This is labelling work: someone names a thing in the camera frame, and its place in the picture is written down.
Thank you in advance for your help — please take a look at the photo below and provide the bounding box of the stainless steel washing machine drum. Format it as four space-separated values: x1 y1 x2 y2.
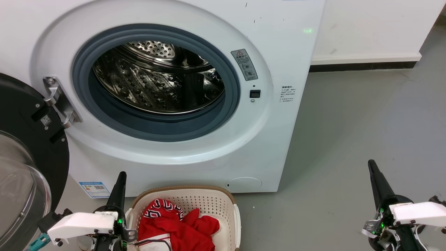
92 40 225 115

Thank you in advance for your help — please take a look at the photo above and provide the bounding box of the round white filter cover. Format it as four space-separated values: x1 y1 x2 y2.
225 177 263 193

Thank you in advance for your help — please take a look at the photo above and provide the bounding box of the small printed text label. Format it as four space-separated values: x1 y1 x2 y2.
280 85 297 103

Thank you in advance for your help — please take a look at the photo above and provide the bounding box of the white and black baseboard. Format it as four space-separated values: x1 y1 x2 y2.
309 52 422 73

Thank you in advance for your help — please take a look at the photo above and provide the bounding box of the black washing machine door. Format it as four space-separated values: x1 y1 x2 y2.
0 73 70 251

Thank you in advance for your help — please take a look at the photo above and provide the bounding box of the grey warning sticker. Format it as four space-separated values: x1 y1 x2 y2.
231 49 259 82

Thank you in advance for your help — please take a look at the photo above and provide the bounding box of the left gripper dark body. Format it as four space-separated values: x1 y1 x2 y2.
91 206 137 251

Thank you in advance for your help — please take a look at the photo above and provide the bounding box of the grey rubber door gasket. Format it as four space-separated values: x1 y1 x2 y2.
72 23 241 142

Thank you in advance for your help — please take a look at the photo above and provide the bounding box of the teal plastic connector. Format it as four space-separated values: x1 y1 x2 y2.
27 233 51 251

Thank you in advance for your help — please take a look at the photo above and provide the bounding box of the silver metal door hinge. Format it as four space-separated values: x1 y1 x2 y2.
43 76 83 129

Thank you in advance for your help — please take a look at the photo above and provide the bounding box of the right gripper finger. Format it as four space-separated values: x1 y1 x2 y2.
372 159 396 208
368 160 384 211

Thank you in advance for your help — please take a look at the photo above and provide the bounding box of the white front-load washing machine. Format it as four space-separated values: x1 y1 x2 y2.
0 0 326 198

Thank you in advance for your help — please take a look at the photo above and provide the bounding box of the red garment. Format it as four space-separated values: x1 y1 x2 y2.
137 198 221 251

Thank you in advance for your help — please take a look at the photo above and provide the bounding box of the blue energy label sticker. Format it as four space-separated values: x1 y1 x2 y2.
78 181 112 199

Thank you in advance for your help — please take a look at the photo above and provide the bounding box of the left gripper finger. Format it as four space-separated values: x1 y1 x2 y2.
116 171 127 213
106 172 122 208

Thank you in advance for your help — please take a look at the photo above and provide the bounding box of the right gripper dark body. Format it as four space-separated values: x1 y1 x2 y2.
362 196 427 251

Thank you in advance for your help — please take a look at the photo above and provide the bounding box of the thin black cable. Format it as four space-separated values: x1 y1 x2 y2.
134 238 173 251

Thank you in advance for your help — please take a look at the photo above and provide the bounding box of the cream perforated laundry basket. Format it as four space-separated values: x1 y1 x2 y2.
125 185 242 251

